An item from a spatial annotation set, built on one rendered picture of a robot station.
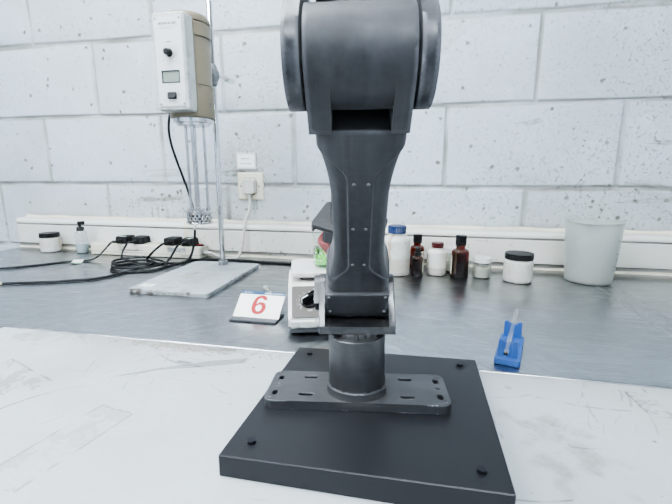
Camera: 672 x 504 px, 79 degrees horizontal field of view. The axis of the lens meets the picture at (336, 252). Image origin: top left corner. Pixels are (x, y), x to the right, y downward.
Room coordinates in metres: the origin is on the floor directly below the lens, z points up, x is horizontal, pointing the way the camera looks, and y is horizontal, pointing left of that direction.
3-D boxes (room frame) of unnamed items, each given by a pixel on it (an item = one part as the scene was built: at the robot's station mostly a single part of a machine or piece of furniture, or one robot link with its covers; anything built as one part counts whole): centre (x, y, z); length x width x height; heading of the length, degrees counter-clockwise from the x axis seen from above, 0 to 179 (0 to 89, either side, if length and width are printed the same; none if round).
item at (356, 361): (0.42, -0.02, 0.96); 0.20 x 0.07 x 0.08; 85
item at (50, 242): (1.37, 0.97, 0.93); 0.06 x 0.06 x 0.06
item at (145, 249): (1.30, 0.61, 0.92); 0.40 x 0.06 x 0.04; 78
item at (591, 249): (1.00, -0.64, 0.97); 0.18 x 0.13 x 0.15; 144
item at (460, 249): (1.02, -0.32, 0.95); 0.04 x 0.04 x 0.11
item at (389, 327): (0.44, -0.02, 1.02); 0.09 x 0.06 x 0.06; 88
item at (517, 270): (0.99, -0.45, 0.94); 0.07 x 0.07 x 0.07
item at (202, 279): (1.01, 0.34, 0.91); 0.30 x 0.20 x 0.01; 168
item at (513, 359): (0.58, -0.26, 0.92); 0.10 x 0.03 x 0.04; 153
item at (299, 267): (0.78, 0.03, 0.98); 0.12 x 0.12 x 0.01; 5
